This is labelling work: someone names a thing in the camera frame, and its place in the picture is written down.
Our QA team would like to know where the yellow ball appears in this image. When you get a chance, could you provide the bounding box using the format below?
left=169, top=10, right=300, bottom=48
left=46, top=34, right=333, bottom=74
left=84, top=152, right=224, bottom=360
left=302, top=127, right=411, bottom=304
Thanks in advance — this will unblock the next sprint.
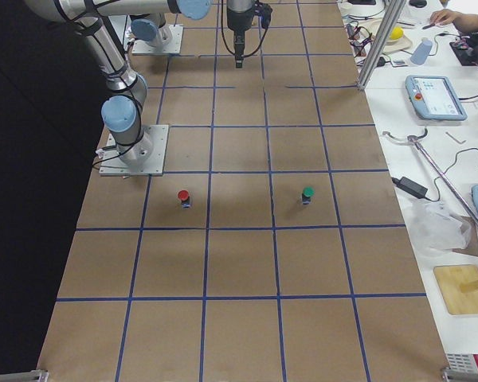
left=389, top=26, right=404, bottom=41

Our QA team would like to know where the metal cane with handle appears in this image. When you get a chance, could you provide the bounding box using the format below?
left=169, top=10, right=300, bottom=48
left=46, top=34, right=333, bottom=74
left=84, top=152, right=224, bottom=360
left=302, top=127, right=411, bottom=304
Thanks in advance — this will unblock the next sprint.
left=381, top=127, right=478, bottom=229

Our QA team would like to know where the aluminium frame post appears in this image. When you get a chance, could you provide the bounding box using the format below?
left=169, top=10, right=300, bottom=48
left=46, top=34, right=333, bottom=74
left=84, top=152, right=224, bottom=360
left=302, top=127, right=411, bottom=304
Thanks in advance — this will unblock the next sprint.
left=357, top=0, right=406, bottom=90

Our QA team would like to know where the clear plastic bag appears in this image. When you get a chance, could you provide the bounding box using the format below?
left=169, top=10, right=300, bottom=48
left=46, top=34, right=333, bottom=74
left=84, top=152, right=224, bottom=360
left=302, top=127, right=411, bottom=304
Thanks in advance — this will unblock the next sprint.
left=409, top=200, right=472, bottom=251

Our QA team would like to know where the black power adapter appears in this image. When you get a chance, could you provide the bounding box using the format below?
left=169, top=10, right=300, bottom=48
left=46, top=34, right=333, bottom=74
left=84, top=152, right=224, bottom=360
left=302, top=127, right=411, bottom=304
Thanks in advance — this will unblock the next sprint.
left=395, top=177, right=428, bottom=199

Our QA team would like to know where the person's forearm dark sleeve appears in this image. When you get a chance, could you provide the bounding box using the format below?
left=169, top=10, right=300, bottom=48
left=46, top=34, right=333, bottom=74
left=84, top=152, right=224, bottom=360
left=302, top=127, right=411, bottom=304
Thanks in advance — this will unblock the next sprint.
left=453, top=13, right=478, bottom=33

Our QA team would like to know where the translucent plastic cup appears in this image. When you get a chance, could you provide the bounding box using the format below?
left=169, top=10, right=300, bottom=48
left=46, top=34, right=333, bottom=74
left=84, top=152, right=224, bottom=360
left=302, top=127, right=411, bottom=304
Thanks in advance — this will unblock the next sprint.
left=409, top=38, right=433, bottom=66

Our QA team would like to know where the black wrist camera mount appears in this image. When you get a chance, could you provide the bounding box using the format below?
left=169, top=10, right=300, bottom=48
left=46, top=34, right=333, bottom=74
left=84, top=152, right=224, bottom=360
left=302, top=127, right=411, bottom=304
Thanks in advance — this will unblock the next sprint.
left=255, top=2, right=272, bottom=30

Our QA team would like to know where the wooden cutting board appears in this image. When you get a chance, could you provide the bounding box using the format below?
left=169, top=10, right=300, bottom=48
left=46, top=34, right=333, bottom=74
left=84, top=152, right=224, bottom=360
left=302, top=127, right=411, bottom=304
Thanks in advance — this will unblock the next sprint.
left=433, top=265, right=478, bottom=315

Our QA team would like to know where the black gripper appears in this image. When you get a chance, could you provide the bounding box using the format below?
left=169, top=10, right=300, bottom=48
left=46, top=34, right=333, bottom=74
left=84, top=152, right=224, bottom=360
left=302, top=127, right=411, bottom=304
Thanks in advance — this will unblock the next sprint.
left=227, top=0, right=249, bottom=68

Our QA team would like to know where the green push button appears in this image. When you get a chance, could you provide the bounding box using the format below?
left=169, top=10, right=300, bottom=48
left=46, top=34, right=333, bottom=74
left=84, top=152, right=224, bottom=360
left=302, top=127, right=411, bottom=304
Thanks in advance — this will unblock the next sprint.
left=301, top=186, right=315, bottom=205

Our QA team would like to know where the black braided cable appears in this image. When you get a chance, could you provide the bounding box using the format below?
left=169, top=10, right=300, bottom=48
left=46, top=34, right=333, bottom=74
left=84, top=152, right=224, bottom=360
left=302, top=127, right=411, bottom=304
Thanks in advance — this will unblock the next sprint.
left=220, top=0, right=268, bottom=57

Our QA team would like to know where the person's hand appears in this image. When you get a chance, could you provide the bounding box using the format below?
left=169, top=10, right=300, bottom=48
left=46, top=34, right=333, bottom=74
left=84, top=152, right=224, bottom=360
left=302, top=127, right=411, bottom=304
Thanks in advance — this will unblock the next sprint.
left=429, top=9, right=461, bottom=25

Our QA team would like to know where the red push button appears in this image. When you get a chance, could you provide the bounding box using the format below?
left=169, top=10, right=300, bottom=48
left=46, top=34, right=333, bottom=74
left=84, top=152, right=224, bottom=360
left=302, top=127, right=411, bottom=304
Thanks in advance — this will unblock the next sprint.
left=177, top=189, right=191, bottom=209

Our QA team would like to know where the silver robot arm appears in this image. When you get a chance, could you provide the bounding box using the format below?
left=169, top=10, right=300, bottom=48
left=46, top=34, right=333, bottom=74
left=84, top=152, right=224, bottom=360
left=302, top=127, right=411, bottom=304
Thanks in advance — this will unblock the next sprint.
left=131, top=13, right=172, bottom=49
left=26, top=1, right=211, bottom=174

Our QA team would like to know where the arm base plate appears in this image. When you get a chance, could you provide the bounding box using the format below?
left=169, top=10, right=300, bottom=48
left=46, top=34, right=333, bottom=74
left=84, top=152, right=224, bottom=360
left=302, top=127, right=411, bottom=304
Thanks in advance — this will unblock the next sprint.
left=131, top=20, right=183, bottom=56
left=98, top=125, right=170, bottom=176

